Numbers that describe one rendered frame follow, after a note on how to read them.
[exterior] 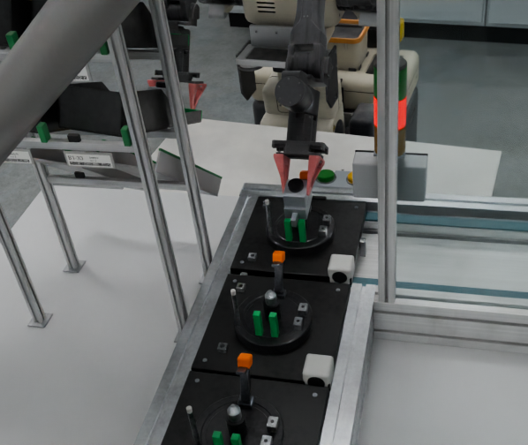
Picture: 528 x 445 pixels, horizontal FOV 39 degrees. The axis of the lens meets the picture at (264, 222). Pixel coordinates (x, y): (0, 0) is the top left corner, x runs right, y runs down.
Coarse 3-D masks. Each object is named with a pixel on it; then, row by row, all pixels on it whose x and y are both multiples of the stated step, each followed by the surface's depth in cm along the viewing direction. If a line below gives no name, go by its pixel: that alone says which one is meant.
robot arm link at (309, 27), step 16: (304, 0) 142; (320, 0) 142; (304, 16) 142; (320, 16) 142; (304, 32) 142; (320, 32) 141; (288, 48) 143; (304, 48) 144; (320, 48) 140; (288, 64) 142; (304, 64) 141; (320, 64) 141
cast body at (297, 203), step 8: (288, 184) 142; (296, 184) 141; (304, 184) 142; (288, 192) 141; (296, 192) 141; (304, 192) 141; (288, 200) 142; (296, 200) 141; (304, 200) 141; (288, 208) 143; (296, 208) 142; (304, 208) 142; (288, 216) 145; (296, 216) 142; (304, 216) 143; (296, 224) 143
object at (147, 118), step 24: (72, 96) 125; (96, 96) 123; (120, 96) 121; (144, 96) 126; (72, 120) 126; (96, 120) 124; (120, 120) 122; (144, 120) 128; (168, 120) 135; (192, 120) 144
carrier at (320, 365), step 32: (224, 288) 140; (256, 288) 139; (288, 288) 138; (320, 288) 138; (224, 320) 134; (256, 320) 125; (288, 320) 129; (320, 320) 131; (256, 352) 127; (288, 352) 126; (320, 352) 125; (320, 384) 120
